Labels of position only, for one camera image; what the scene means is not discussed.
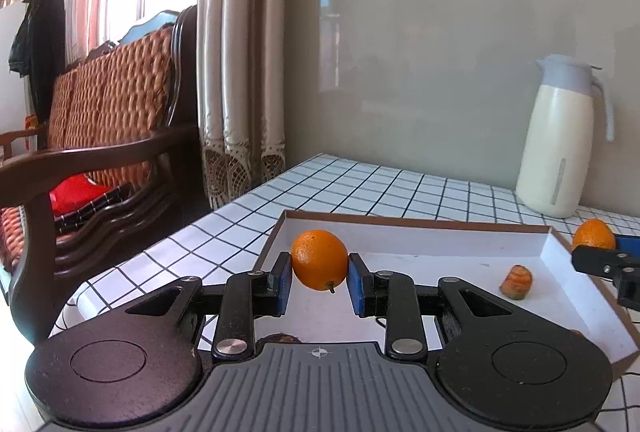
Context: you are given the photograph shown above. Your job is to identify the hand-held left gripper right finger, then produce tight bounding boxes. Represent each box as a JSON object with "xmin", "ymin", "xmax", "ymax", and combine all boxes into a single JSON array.
[{"xmin": 348, "ymin": 252, "xmax": 523, "ymax": 359}]

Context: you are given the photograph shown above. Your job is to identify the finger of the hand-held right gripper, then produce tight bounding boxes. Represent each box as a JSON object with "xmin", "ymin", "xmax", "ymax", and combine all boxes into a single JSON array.
[
  {"xmin": 571, "ymin": 244, "xmax": 640, "ymax": 284},
  {"xmin": 614, "ymin": 234, "xmax": 640, "ymax": 258}
]

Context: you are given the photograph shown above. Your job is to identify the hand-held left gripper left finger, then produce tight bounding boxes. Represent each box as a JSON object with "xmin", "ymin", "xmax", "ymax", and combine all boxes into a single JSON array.
[{"xmin": 125, "ymin": 251, "xmax": 294, "ymax": 359}]

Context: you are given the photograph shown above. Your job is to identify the orange with stem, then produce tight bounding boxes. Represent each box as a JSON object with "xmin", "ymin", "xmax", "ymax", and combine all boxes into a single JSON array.
[{"xmin": 291, "ymin": 229, "xmax": 349, "ymax": 294}]

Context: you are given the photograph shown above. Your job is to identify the reddish-brown pastry piece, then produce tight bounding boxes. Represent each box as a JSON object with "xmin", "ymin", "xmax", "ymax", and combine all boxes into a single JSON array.
[{"xmin": 499, "ymin": 265, "xmax": 534, "ymax": 300}]

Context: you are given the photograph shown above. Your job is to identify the brown cardboard box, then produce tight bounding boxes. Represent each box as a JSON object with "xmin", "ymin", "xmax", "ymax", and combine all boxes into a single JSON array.
[{"xmin": 250, "ymin": 210, "xmax": 640, "ymax": 380}]

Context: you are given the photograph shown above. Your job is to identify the white black checked tablecloth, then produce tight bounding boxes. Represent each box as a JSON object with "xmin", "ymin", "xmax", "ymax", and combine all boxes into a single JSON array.
[{"xmin": 50, "ymin": 153, "xmax": 640, "ymax": 432}]

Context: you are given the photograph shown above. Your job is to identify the cream thermos jug grey lid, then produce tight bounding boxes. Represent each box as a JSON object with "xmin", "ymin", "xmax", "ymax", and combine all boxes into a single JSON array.
[{"xmin": 515, "ymin": 54, "xmax": 616, "ymax": 219}]

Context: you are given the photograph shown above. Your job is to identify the black checked cloth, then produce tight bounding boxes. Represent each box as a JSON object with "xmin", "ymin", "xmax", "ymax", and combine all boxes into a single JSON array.
[{"xmin": 52, "ymin": 183, "xmax": 137, "ymax": 234}]

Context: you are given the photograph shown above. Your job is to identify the beige lace-hem curtain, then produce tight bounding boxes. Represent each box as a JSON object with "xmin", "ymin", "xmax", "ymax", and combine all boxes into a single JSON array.
[{"xmin": 196, "ymin": 0, "xmax": 289, "ymax": 211}]

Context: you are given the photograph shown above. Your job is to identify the red cushion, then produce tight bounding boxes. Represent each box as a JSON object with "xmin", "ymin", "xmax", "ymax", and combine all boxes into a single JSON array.
[{"xmin": 49, "ymin": 175, "xmax": 110, "ymax": 216}]

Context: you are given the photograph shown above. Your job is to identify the wooden bench woven orange cushion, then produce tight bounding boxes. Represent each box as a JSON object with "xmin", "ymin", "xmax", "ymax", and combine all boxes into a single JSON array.
[{"xmin": 0, "ymin": 4, "xmax": 202, "ymax": 345}]

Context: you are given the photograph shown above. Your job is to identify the dark hanging coat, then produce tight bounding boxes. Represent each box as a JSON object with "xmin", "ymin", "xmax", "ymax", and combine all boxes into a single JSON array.
[{"xmin": 8, "ymin": 0, "xmax": 67, "ymax": 125}]

